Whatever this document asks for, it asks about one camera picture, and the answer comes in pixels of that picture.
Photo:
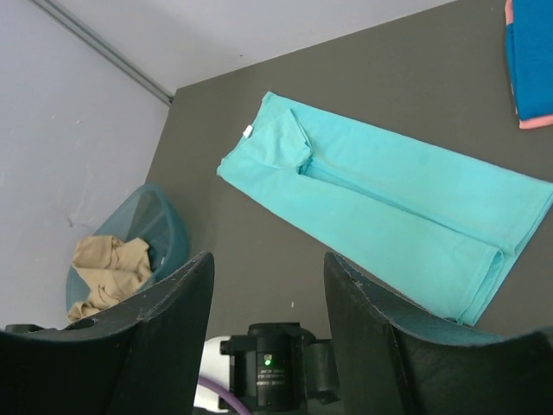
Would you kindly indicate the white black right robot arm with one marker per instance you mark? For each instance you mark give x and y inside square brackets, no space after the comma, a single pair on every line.
[275,367]

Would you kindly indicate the folded pink t shirt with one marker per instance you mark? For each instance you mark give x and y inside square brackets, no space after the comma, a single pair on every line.
[530,123]

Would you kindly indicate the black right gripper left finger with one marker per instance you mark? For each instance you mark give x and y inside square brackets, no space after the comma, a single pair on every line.
[141,356]

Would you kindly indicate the translucent teal plastic basket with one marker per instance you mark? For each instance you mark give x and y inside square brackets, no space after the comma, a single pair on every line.
[146,214]

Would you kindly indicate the crumpled beige t shirt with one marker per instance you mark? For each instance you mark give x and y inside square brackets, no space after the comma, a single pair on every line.
[112,270]

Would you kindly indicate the left aluminium corner post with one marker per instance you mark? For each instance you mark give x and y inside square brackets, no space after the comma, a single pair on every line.
[100,45]

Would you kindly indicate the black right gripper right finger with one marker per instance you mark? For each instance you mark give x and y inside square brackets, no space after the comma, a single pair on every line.
[395,358]

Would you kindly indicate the teal green t shirt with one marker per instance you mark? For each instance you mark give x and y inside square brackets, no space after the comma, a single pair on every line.
[442,228]

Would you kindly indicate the folded blue t shirt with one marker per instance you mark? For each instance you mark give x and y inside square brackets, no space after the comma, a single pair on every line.
[532,58]

